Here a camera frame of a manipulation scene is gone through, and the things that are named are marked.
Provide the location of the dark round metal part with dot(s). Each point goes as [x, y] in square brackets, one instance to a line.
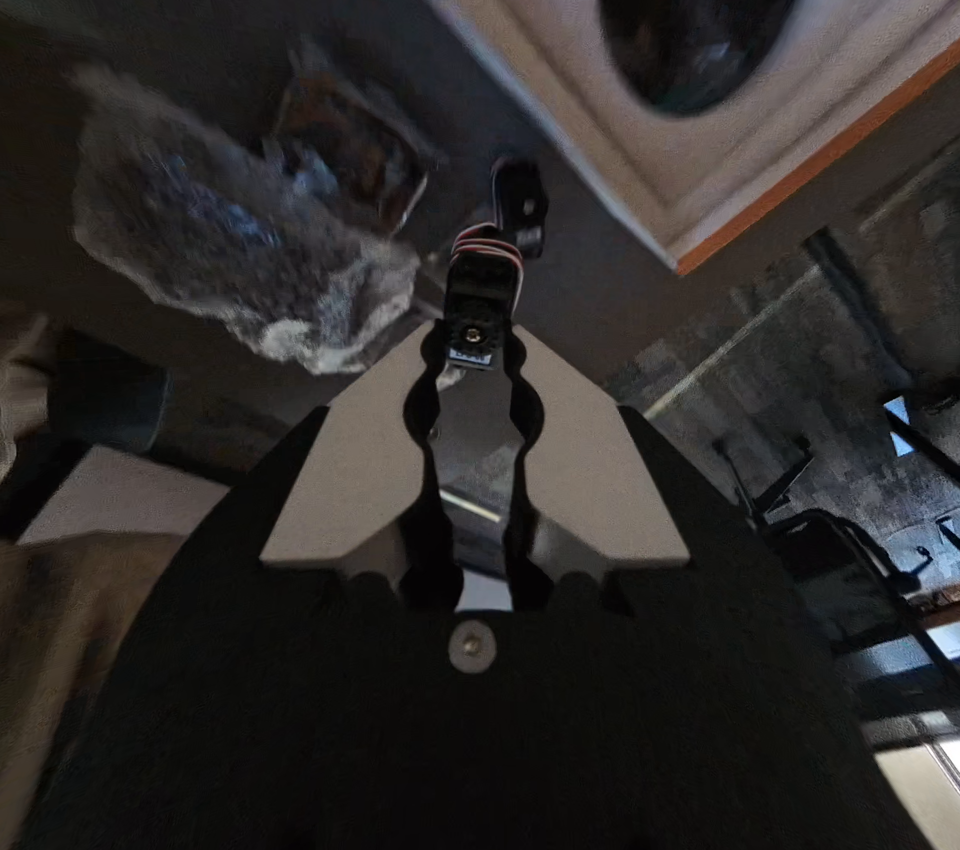
[697, 2]

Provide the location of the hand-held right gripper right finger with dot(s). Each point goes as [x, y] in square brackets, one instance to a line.
[607, 490]

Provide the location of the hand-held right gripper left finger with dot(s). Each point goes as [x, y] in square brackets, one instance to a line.
[337, 490]

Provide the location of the silver foil bag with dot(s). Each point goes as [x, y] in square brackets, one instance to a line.
[352, 144]

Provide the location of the dark round container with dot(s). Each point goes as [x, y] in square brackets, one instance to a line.
[112, 392]

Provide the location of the white and orange cardboard box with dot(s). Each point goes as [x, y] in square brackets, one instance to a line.
[862, 133]

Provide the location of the black servo with black disc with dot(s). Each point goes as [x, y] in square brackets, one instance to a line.
[521, 197]
[476, 295]

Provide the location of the bubble wrap package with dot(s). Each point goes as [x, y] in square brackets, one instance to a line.
[210, 227]

